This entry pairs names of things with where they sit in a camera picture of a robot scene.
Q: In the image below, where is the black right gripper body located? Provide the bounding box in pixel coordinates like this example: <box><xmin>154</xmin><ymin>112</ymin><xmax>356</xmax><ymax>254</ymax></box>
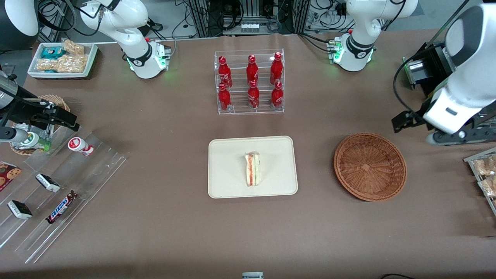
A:
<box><xmin>21</xmin><ymin>100</ymin><xmax>59</xmax><ymax>125</ymax></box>

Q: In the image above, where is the triangular sandwich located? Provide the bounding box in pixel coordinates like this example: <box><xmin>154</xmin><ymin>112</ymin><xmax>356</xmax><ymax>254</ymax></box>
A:
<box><xmin>244</xmin><ymin>152</ymin><xmax>262</xmax><ymax>187</ymax></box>

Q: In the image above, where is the small tan wicker basket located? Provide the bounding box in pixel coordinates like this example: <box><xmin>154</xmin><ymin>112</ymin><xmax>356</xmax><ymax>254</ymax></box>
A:
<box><xmin>38</xmin><ymin>95</ymin><xmax>71</xmax><ymax>114</ymax></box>

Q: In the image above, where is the flat wicker coaster basket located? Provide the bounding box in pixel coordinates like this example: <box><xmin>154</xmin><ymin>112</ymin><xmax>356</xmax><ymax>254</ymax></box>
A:
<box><xmin>9</xmin><ymin>122</ymin><xmax>38</xmax><ymax>156</ymax></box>

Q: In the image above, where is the large brown wicker basket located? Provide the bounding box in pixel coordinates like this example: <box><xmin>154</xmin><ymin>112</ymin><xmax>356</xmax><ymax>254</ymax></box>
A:
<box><xmin>334</xmin><ymin>133</ymin><xmax>408</xmax><ymax>202</ymax></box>

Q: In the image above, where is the cream plastic tray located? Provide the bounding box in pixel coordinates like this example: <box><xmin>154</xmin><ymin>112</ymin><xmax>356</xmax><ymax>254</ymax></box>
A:
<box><xmin>208</xmin><ymin>136</ymin><xmax>298</xmax><ymax>199</ymax></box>

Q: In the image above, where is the white red yogurt bottle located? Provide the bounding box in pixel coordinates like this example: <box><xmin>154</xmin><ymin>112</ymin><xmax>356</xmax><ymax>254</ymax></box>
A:
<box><xmin>68</xmin><ymin>137</ymin><xmax>95</xmax><ymax>157</ymax></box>

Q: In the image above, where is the green drink bottle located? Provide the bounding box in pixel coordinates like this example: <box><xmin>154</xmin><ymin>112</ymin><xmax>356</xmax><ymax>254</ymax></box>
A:
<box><xmin>21</xmin><ymin>132</ymin><xmax>52</xmax><ymax>152</ymax></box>

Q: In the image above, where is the medium peanut brittle pack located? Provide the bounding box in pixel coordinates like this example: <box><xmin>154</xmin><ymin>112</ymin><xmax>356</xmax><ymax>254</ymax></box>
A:
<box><xmin>36</xmin><ymin>58</ymin><xmax>59</xmax><ymax>72</ymax></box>

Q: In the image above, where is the large peanut brittle pack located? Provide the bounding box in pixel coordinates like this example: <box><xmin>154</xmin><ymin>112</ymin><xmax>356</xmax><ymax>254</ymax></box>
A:
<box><xmin>57</xmin><ymin>54</ymin><xmax>89</xmax><ymax>74</ymax></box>

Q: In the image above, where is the clear acrylic stepped shelf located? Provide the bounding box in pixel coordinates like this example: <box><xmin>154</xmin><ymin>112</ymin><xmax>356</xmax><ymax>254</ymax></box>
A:
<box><xmin>0</xmin><ymin>124</ymin><xmax>128</xmax><ymax>265</ymax></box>

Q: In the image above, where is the black countertop appliance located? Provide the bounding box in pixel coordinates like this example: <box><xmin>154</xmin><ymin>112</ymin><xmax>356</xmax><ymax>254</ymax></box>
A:
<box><xmin>402</xmin><ymin>41</ymin><xmax>496</xmax><ymax>142</ymax></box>

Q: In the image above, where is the white snack bin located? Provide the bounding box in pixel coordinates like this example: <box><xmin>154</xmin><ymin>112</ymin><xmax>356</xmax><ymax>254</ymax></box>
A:
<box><xmin>28</xmin><ymin>42</ymin><xmax>98</xmax><ymax>79</ymax></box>

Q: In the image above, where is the teal snack packet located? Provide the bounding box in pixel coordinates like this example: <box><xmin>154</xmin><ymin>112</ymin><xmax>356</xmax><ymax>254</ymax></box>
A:
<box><xmin>41</xmin><ymin>46</ymin><xmax>65</xmax><ymax>59</ymax></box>

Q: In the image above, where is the black white snack bar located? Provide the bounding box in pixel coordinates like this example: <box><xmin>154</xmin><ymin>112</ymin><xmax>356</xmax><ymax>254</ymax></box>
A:
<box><xmin>36</xmin><ymin>173</ymin><xmax>61</xmax><ymax>193</ymax></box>
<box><xmin>7</xmin><ymin>200</ymin><xmax>33</xmax><ymax>220</ymax></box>

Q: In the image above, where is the small peanut brittle pack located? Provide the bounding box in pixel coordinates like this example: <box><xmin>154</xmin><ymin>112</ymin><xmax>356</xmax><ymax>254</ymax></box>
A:
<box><xmin>63</xmin><ymin>39</ymin><xmax>85</xmax><ymax>55</ymax></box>

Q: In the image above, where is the chocolate chip cookie packet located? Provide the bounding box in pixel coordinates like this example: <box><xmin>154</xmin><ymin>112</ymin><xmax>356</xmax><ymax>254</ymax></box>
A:
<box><xmin>0</xmin><ymin>162</ymin><xmax>22</xmax><ymax>192</ymax></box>

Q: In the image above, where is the clear wrapped pastry pack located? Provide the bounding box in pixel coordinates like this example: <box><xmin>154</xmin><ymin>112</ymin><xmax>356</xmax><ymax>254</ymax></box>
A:
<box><xmin>478</xmin><ymin>176</ymin><xmax>496</xmax><ymax>198</ymax></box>
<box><xmin>474</xmin><ymin>155</ymin><xmax>496</xmax><ymax>176</ymax></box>

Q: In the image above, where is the Snickers bar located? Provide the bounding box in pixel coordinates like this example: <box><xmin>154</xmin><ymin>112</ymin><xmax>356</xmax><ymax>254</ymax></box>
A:
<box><xmin>46</xmin><ymin>190</ymin><xmax>79</xmax><ymax>224</ymax></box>

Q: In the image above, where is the red cola bottle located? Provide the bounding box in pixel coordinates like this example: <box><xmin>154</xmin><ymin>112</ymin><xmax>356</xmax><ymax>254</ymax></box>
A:
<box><xmin>271</xmin><ymin>81</ymin><xmax>284</xmax><ymax>108</ymax></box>
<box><xmin>246</xmin><ymin>55</ymin><xmax>259</xmax><ymax>86</ymax></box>
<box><xmin>248</xmin><ymin>80</ymin><xmax>260</xmax><ymax>109</ymax></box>
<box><xmin>218</xmin><ymin>56</ymin><xmax>233</xmax><ymax>89</ymax></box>
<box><xmin>270</xmin><ymin>52</ymin><xmax>284</xmax><ymax>85</ymax></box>
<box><xmin>218</xmin><ymin>83</ymin><xmax>232</xmax><ymax>112</ymax></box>

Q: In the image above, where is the clear acrylic bottle rack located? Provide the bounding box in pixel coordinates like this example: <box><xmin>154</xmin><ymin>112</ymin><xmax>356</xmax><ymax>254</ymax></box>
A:
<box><xmin>214</xmin><ymin>48</ymin><xmax>285</xmax><ymax>115</ymax></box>

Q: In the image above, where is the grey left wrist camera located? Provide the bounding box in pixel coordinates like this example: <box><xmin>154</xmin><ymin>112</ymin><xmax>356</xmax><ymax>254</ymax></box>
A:
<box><xmin>426</xmin><ymin>127</ymin><xmax>496</xmax><ymax>146</ymax></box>

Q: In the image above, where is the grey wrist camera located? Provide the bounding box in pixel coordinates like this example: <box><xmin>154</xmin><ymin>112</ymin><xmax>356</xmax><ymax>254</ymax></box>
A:
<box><xmin>426</xmin><ymin>127</ymin><xmax>496</xmax><ymax>146</ymax></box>
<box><xmin>0</xmin><ymin>127</ymin><xmax>30</xmax><ymax>143</ymax></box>

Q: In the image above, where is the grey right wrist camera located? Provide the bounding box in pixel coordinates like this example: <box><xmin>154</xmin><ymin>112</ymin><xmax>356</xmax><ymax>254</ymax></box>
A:
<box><xmin>0</xmin><ymin>127</ymin><xmax>30</xmax><ymax>143</ymax></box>

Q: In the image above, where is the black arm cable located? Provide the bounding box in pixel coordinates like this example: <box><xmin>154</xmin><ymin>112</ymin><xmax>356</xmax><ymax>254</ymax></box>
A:
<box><xmin>393</xmin><ymin>54</ymin><xmax>446</xmax><ymax>117</ymax></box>

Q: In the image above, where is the white wire snack tray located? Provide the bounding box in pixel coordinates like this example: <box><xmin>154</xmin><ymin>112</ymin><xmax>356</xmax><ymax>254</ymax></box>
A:
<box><xmin>463</xmin><ymin>147</ymin><xmax>496</xmax><ymax>216</ymax></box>

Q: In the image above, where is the coiled grey cable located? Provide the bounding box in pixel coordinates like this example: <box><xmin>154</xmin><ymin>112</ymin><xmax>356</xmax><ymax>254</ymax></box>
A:
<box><xmin>265</xmin><ymin>18</ymin><xmax>284</xmax><ymax>34</ymax></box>

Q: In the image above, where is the aluminium frame rack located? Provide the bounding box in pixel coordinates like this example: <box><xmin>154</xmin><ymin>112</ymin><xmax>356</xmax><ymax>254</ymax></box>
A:
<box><xmin>185</xmin><ymin>0</ymin><xmax>311</xmax><ymax>38</ymax></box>

